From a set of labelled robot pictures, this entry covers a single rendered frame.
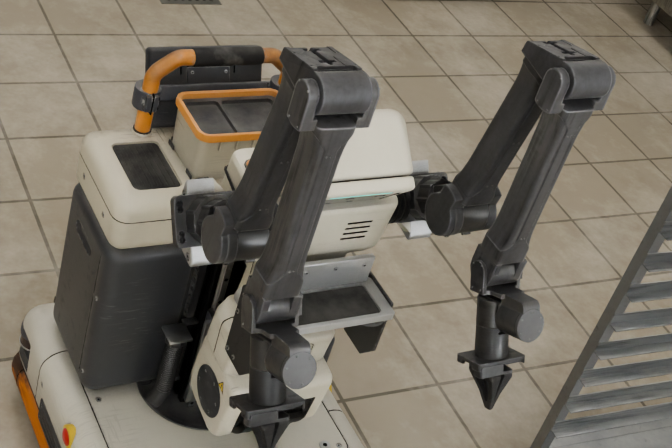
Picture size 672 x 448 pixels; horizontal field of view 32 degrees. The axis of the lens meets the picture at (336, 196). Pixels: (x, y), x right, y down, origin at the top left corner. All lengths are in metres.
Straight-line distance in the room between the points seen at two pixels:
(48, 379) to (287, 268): 1.03
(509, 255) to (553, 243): 2.00
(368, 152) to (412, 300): 1.58
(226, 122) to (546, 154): 0.72
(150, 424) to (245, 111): 0.69
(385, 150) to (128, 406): 0.91
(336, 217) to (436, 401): 1.26
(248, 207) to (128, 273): 0.60
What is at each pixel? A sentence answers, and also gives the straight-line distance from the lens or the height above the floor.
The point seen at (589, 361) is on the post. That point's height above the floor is 0.46.
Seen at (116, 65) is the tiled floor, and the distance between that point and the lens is 4.11.
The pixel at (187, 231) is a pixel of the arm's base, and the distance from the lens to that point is 1.91.
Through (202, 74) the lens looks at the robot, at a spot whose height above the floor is 0.91.
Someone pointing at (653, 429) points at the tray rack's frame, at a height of 0.15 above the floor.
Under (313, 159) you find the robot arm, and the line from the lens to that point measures 1.55.
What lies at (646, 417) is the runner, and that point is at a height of 0.23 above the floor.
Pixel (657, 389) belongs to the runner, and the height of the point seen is 0.32.
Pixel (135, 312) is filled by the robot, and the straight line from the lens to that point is 2.37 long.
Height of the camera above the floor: 2.14
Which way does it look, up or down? 35 degrees down
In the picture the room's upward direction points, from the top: 18 degrees clockwise
